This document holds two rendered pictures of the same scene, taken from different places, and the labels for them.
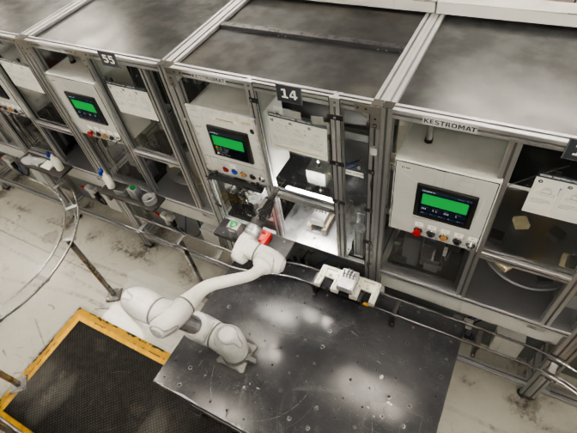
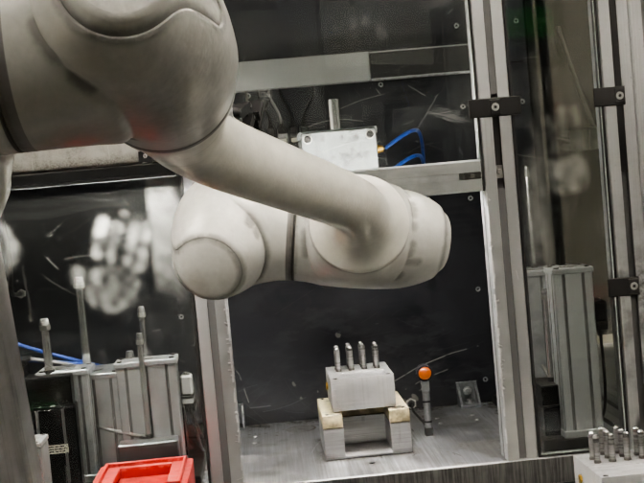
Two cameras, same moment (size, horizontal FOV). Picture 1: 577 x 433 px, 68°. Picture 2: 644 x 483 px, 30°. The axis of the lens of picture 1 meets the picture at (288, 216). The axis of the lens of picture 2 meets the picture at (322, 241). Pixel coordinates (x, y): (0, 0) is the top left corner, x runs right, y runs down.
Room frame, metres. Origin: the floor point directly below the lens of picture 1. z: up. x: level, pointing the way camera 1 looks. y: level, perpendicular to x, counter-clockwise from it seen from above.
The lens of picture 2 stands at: (0.29, 0.96, 1.33)
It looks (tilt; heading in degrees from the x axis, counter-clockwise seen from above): 3 degrees down; 322
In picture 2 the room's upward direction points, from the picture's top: 5 degrees counter-clockwise
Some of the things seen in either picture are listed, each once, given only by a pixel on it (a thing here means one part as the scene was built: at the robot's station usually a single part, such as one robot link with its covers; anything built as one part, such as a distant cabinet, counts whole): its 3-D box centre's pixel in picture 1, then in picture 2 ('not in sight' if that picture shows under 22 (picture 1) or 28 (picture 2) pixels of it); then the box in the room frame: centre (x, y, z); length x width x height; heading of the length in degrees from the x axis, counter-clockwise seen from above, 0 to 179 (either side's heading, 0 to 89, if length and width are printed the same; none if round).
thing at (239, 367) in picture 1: (239, 353); not in sight; (1.06, 0.42, 0.71); 0.22 x 0.18 x 0.06; 55
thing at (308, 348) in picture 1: (310, 352); not in sight; (1.01, 0.02, 0.66); 1.50 x 1.06 x 0.04; 55
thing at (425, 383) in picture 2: not in sight; (425, 401); (1.69, -0.31, 0.96); 0.03 x 0.03 x 0.12; 55
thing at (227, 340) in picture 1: (229, 341); not in sight; (1.08, 0.45, 0.85); 0.18 x 0.16 x 0.22; 53
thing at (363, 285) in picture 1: (347, 287); not in sight; (1.28, -0.27, 0.84); 0.36 x 0.14 x 0.10; 55
